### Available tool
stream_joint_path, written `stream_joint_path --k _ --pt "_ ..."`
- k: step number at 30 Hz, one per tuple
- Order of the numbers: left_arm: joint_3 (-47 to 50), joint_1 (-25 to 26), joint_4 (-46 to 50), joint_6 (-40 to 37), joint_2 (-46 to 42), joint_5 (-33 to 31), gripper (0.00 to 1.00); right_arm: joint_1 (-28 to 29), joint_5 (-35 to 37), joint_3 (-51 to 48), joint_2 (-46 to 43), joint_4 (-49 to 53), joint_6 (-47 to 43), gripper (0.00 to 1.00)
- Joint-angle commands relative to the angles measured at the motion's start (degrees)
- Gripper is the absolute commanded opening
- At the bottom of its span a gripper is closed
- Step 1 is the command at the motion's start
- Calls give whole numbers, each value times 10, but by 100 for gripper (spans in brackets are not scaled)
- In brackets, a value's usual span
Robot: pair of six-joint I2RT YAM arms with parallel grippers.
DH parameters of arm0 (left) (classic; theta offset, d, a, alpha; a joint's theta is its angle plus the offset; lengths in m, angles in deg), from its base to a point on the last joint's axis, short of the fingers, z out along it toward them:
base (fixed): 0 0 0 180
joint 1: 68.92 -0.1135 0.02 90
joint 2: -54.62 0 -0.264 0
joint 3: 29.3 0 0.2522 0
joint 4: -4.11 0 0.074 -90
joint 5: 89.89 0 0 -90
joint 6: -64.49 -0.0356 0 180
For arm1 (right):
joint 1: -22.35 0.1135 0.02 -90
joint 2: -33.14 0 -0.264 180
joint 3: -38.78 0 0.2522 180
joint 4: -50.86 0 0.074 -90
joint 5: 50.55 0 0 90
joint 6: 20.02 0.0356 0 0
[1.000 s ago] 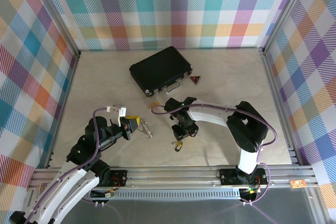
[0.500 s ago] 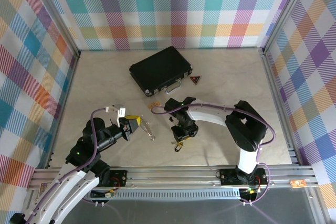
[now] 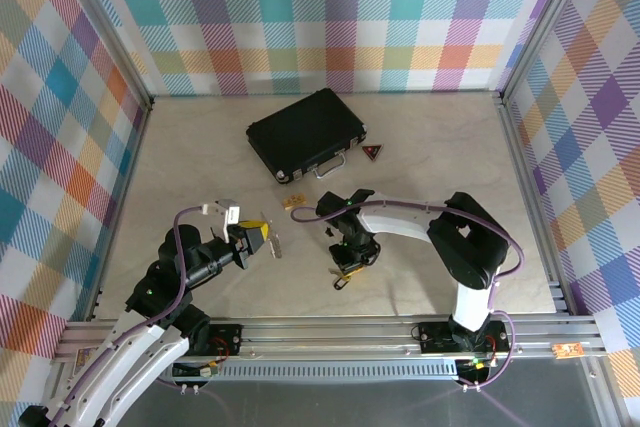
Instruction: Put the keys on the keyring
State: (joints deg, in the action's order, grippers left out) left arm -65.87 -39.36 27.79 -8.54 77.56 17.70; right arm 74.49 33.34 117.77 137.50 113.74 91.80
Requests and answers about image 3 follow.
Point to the black key fob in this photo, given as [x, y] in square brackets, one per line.
[340, 284]

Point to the silver keys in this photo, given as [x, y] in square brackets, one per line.
[274, 244]

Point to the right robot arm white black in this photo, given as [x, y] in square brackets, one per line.
[400, 219]

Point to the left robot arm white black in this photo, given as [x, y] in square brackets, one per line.
[140, 362]

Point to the small orange wooden tile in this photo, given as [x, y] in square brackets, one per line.
[295, 201]

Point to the black triangular badge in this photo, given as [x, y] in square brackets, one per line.
[372, 152]

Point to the grey metal sheet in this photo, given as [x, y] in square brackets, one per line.
[325, 407]

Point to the small orange sticker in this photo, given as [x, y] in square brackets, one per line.
[567, 350]

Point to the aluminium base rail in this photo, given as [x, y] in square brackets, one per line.
[325, 342]

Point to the aluminium side rail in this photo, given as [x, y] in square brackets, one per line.
[122, 197]
[528, 197]

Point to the aluminium frame post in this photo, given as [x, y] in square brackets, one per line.
[542, 22]
[107, 32]

